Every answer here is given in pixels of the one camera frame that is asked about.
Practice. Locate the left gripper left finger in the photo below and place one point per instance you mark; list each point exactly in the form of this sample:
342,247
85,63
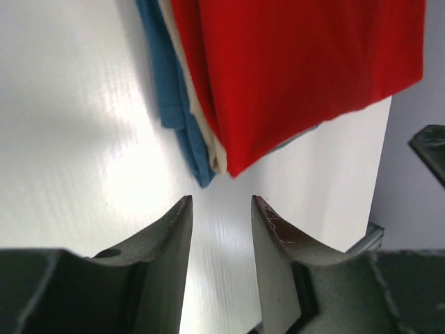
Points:
135,286

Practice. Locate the red t-shirt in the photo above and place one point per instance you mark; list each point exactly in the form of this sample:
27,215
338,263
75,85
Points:
265,71

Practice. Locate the beige t-shirt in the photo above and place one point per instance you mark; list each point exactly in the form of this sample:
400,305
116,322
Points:
217,153

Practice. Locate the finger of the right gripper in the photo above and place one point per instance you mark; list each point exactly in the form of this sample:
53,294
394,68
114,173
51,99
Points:
428,145

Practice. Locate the blue t-shirt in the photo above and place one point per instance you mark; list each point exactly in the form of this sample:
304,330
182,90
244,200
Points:
174,97

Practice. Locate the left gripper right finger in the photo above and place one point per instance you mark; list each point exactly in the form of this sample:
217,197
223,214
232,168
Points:
306,286

